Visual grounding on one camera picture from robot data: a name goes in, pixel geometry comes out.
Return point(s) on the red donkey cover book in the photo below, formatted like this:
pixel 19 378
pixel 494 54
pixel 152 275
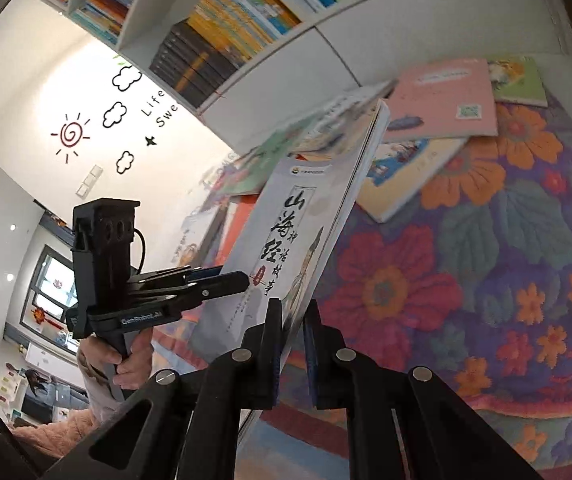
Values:
pixel 238 230

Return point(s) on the row of black books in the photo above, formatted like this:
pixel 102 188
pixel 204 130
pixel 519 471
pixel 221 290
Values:
pixel 191 65

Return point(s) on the white wall switch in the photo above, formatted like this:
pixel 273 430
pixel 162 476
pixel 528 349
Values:
pixel 88 180

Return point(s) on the person's left hand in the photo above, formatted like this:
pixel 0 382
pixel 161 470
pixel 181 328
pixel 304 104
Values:
pixel 138 360

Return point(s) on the pink cover book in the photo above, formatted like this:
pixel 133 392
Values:
pixel 441 100

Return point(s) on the purple floral blanket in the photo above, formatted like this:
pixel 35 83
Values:
pixel 466 285

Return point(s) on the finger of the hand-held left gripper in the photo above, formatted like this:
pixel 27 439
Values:
pixel 216 285
pixel 206 272

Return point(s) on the red window ornament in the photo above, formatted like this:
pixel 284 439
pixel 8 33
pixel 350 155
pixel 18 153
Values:
pixel 40 316

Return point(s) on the white bookshelf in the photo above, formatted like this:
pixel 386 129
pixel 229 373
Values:
pixel 416 25

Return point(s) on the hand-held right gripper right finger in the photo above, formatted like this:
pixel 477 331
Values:
pixel 311 360

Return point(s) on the cream book blue illustration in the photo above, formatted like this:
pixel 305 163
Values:
pixel 401 180

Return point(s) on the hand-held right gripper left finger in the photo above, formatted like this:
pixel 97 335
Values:
pixel 266 360

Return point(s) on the black lettering wall decal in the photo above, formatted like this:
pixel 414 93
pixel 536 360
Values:
pixel 161 110

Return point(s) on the red sun wall decal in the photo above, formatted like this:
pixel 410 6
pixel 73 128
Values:
pixel 72 134

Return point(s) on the pale green illustrated book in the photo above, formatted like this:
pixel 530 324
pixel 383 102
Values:
pixel 518 80

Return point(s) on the white drawer cabinet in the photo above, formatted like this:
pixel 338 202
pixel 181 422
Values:
pixel 8 395

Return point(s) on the white book grey shape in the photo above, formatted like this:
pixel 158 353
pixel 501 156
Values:
pixel 336 110

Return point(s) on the window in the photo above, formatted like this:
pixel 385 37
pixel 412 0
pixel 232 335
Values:
pixel 51 280

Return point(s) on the black star wall decal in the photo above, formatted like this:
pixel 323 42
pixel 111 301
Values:
pixel 151 141

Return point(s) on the row of mixed colourful books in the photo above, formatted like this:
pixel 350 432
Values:
pixel 111 5

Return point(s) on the person's pink fuzzy clothing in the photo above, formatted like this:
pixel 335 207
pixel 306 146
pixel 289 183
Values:
pixel 56 435

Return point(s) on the black cloud wall decal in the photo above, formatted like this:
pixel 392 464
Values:
pixel 126 77
pixel 115 115
pixel 126 162

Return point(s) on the row of yellow blue books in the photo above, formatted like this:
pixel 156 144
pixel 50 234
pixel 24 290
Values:
pixel 246 10

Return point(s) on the green cartoon figure book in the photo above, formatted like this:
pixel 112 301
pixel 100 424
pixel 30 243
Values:
pixel 266 165

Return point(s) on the white calligraphy cover book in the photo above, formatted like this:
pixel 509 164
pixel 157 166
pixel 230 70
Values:
pixel 291 220

